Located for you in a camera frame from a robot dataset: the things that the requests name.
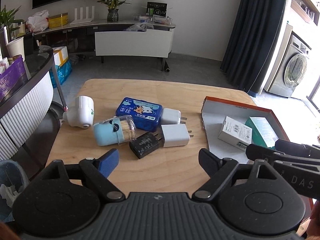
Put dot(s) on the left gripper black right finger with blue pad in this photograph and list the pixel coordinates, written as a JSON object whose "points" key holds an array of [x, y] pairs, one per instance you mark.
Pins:
{"points": [[220, 172]]}

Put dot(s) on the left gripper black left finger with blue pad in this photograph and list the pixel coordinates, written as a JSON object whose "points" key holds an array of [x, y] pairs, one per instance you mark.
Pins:
{"points": [[96, 173]]}

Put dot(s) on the white small product box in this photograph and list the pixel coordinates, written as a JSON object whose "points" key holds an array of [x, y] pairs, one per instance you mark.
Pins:
{"points": [[235, 133]]}

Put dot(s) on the light blue toothpick holder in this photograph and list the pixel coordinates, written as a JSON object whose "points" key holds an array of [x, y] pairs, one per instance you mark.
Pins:
{"points": [[115, 130]]}

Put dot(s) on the teal product box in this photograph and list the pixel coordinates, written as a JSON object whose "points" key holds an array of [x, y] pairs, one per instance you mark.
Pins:
{"points": [[262, 132]]}

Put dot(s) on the black charger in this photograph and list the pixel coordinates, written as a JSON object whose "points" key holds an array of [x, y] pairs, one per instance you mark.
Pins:
{"points": [[144, 144]]}

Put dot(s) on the white round plastic night light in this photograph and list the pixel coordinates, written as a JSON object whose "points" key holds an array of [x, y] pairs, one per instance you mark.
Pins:
{"points": [[80, 113]]}

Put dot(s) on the white charger lower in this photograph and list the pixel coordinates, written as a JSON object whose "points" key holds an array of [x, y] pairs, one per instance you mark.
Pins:
{"points": [[175, 135]]}

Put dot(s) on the white charger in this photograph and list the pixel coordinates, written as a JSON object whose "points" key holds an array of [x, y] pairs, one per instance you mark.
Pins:
{"points": [[175, 135], [171, 117]]}

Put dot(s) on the orange-rimmed cardboard box lid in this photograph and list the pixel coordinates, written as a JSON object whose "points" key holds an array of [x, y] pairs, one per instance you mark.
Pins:
{"points": [[214, 111]]}

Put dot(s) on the blue cartoon tin box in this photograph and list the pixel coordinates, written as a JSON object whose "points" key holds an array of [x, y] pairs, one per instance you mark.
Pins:
{"points": [[145, 115]]}

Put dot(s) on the white charger upper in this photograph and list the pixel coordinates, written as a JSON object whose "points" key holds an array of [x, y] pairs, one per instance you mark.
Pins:
{"points": [[171, 117]]}

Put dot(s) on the trash bin with bag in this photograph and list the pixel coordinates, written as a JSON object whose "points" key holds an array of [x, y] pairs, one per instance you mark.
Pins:
{"points": [[13, 181]]}

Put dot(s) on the white ribbed side counter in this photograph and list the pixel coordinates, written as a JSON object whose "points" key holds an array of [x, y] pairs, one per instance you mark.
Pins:
{"points": [[30, 119]]}

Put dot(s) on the silver washing machine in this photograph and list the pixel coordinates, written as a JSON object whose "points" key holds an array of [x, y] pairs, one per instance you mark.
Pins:
{"points": [[292, 68]]}

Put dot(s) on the blue plastic bag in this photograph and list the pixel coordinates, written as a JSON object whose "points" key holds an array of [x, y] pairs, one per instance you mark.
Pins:
{"points": [[63, 73]]}

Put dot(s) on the cardboard box on floor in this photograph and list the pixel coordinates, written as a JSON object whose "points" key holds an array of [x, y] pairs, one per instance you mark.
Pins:
{"points": [[60, 55]]}

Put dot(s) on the purple box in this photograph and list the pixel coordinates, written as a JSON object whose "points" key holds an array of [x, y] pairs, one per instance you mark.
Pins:
{"points": [[13, 78]]}

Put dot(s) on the white TV cabinet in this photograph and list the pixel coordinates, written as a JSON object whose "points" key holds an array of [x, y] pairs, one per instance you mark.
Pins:
{"points": [[112, 39]]}

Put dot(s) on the dark blue curtain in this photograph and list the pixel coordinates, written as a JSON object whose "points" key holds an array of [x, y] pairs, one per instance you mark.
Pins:
{"points": [[253, 37]]}

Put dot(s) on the white paper cup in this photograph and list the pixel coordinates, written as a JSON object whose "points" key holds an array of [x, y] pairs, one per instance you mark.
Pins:
{"points": [[16, 47]]}

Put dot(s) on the white router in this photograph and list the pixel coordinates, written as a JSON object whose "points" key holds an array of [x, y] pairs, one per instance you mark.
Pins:
{"points": [[80, 17]]}

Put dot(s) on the yellow box on cabinet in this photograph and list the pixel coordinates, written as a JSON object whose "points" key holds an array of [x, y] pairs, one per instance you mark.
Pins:
{"points": [[57, 20]]}

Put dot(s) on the white plastic bag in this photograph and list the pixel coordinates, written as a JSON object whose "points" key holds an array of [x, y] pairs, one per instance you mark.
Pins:
{"points": [[38, 22]]}

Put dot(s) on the dark green gift box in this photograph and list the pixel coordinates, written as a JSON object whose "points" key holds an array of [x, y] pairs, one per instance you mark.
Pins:
{"points": [[156, 8]]}

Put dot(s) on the wooden wall shelf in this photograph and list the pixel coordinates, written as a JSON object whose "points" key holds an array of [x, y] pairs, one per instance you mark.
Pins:
{"points": [[308, 10]]}

